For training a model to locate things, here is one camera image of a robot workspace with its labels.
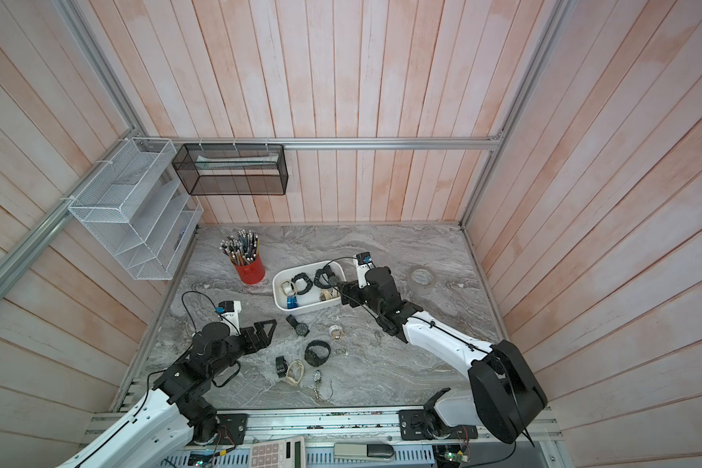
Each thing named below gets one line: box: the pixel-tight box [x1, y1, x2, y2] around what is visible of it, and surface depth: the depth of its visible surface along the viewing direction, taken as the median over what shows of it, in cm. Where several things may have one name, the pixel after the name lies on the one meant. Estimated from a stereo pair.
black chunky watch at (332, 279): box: [313, 263, 339, 289], surface depth 102 cm
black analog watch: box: [285, 313, 311, 338], surface depth 92 cm
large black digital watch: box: [304, 339, 332, 367], surface depth 84 cm
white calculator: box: [248, 435, 307, 468], surface depth 70 cm
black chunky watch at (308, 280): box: [290, 272, 313, 296], surface depth 100 cm
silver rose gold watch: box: [328, 323, 345, 341], surface depth 92 cm
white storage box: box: [272, 261, 347, 315], surface depth 100 cm
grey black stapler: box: [333, 442, 394, 461], surface depth 68 cm
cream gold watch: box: [319, 289, 340, 302], surface depth 95 cm
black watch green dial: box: [323, 265, 340, 287], surface depth 102 cm
